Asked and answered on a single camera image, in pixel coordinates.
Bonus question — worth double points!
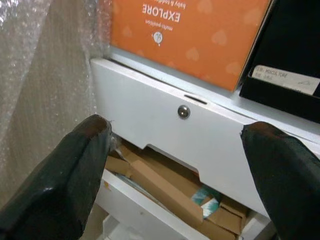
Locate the clear bubble wrap sheet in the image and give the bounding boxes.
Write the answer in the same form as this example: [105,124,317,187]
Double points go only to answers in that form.
[0,0,112,208]

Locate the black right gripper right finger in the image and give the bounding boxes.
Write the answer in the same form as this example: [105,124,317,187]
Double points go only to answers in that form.
[239,121,320,240]

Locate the white open drawer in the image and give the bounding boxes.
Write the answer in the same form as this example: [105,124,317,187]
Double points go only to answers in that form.
[96,169,276,240]

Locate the white drawer cabinet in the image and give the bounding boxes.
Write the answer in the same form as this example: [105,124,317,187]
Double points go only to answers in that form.
[90,46,320,240]

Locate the teal white packet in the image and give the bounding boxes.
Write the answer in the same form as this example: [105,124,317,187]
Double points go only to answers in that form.
[191,186,222,220]

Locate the small brown cardboard box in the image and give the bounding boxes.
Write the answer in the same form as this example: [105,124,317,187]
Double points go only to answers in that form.
[104,144,141,181]
[204,194,251,240]

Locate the long brown cardboard box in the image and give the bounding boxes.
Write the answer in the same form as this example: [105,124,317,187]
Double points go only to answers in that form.
[129,159,205,225]

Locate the white drawer front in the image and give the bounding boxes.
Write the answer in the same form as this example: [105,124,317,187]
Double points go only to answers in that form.
[90,57,320,217]

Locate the white paper label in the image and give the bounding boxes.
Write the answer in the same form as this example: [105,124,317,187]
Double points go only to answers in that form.
[251,65,320,96]

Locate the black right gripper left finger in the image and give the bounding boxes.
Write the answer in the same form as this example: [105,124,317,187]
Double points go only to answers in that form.
[0,114,113,240]

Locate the black box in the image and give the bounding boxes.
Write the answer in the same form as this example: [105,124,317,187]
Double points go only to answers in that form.
[238,0,320,125]

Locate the round metal drawer lock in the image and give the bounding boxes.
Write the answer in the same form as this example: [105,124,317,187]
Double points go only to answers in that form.
[177,104,191,119]

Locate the orange printed box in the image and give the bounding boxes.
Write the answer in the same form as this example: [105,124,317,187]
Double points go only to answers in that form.
[109,0,272,93]

